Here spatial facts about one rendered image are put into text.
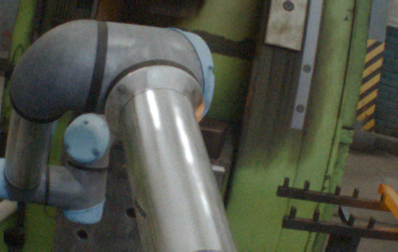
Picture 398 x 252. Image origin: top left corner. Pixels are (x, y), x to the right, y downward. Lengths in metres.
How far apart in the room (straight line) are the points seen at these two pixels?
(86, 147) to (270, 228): 0.73
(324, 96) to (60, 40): 0.97
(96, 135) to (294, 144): 0.68
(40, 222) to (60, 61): 1.10
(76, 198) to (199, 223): 0.57
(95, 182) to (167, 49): 0.41
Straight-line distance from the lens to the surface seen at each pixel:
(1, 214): 1.73
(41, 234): 1.84
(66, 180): 1.13
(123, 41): 0.78
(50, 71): 0.77
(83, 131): 1.09
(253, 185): 1.66
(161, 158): 0.65
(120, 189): 1.50
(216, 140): 1.50
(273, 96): 1.62
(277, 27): 1.59
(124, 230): 1.53
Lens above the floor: 1.26
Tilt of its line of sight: 11 degrees down
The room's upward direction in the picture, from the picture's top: 10 degrees clockwise
